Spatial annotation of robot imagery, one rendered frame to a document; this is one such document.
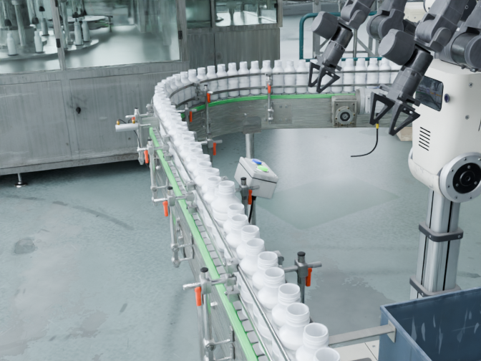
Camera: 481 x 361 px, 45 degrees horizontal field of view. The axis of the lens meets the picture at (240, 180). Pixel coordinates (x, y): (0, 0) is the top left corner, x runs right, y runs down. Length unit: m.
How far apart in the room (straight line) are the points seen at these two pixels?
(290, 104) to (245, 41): 3.75
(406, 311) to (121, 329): 1.83
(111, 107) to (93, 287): 1.76
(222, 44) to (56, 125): 2.61
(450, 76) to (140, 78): 3.24
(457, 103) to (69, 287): 2.36
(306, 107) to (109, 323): 1.47
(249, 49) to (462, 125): 5.17
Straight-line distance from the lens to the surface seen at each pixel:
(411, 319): 1.42
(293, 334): 0.95
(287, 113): 3.02
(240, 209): 1.28
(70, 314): 3.15
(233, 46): 6.68
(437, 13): 1.46
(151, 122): 2.34
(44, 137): 4.70
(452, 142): 1.74
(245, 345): 1.15
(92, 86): 4.60
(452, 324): 1.50
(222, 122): 2.96
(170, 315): 3.01
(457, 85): 1.69
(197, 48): 6.59
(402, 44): 1.41
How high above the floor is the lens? 1.70
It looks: 22 degrees down
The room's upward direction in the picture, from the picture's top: 2 degrees counter-clockwise
